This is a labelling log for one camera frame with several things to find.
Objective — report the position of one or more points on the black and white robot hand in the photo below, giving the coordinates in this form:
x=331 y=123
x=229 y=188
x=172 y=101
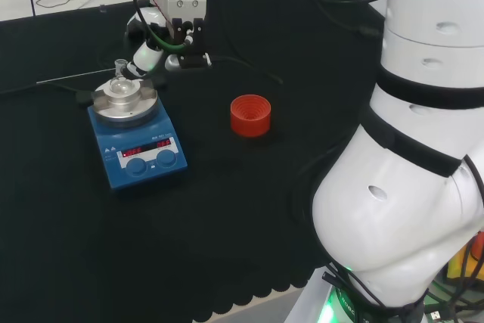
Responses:
x=146 y=56

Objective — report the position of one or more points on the heater with blue base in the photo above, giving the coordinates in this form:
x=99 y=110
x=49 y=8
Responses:
x=145 y=173

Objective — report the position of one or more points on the clear round-bottom glass flask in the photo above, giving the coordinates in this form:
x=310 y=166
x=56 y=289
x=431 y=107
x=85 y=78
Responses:
x=120 y=86

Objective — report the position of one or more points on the thin glass rod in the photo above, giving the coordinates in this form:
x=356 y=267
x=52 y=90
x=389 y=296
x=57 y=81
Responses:
x=68 y=77

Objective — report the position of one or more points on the red ribbed plastic funnel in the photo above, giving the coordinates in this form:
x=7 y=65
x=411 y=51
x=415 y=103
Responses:
x=250 y=117

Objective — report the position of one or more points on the black bench cloth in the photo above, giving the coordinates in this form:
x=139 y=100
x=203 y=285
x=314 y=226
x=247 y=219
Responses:
x=151 y=247

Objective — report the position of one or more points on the yellow stop button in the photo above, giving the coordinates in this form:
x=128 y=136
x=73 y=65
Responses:
x=459 y=262

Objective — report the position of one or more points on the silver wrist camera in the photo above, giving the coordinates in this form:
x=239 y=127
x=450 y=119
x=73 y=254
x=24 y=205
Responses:
x=173 y=62

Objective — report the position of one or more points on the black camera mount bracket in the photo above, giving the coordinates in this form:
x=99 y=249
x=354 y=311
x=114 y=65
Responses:
x=196 y=41

